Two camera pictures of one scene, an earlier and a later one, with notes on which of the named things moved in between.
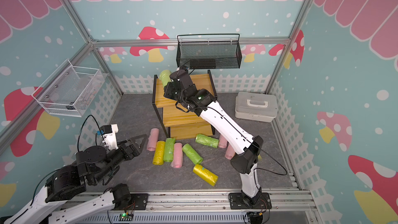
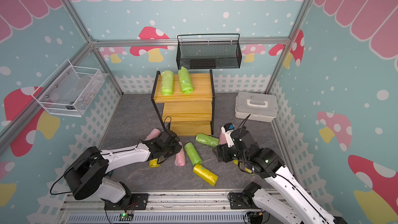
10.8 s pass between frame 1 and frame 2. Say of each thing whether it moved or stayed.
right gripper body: moved
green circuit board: stayed
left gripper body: moved
